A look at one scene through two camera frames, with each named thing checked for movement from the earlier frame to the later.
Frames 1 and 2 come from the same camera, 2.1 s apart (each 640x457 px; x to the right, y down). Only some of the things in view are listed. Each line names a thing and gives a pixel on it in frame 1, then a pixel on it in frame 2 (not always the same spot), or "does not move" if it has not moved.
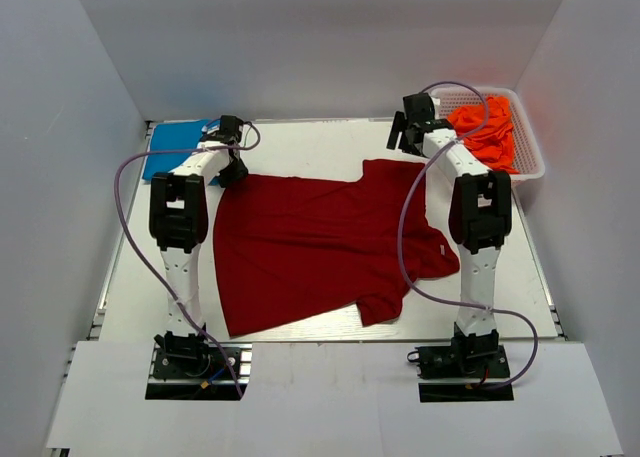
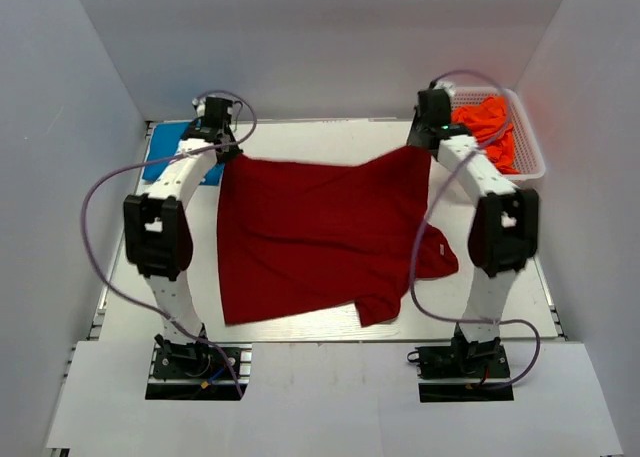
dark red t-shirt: x=292 y=246 does not move
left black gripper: x=240 y=173 to x=232 y=151
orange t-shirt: x=487 y=129 does not move
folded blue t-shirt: x=171 y=136 does not move
